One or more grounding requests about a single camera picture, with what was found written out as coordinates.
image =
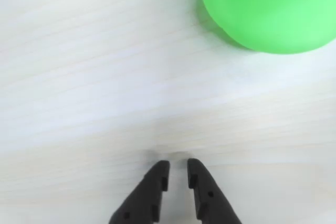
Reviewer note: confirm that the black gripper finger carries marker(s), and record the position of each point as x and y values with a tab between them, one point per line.
147	197
210	197

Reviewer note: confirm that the green rubber duck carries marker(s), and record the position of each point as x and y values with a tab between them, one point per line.
270	11

